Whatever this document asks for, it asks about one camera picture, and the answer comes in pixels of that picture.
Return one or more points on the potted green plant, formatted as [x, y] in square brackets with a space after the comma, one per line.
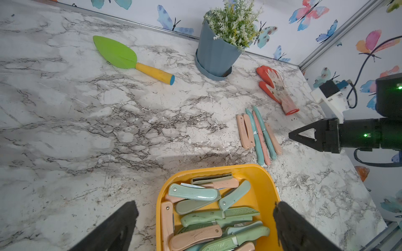
[226, 33]

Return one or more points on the teal handle knife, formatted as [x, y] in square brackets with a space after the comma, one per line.
[234, 195]

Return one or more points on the pink folding knife long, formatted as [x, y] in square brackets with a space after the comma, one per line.
[274, 141]

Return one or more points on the teal folding knife right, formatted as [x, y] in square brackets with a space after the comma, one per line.
[201, 194]

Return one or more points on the green ceramic knife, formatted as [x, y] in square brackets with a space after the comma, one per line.
[213, 215]

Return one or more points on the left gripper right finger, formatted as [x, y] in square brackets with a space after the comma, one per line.
[295, 233]

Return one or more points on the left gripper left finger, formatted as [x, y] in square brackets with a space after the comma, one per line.
[114, 234]

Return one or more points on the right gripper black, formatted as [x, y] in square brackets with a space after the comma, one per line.
[329, 135]

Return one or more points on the red white garden glove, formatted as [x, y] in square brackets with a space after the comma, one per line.
[273, 85]

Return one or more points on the yellow storage box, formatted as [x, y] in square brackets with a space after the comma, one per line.
[262, 197]

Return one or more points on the green yellow toy trowel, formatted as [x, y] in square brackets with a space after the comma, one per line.
[123, 57]

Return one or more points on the pink ceramic knife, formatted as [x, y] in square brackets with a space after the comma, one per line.
[262, 141]

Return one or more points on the pink folding fruit knife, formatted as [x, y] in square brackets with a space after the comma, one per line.
[245, 142]

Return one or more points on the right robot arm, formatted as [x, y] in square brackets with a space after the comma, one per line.
[388, 96]

